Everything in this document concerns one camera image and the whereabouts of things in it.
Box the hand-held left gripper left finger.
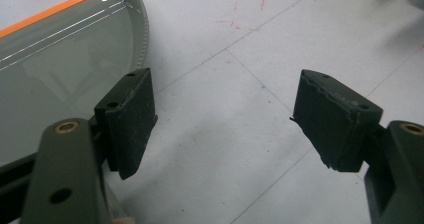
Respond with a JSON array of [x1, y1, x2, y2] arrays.
[[94, 67, 159, 181]]

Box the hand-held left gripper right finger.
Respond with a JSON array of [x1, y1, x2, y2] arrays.
[[289, 68, 384, 173]]

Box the grey bin with orange rim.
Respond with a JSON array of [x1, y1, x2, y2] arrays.
[[0, 0, 150, 167]]

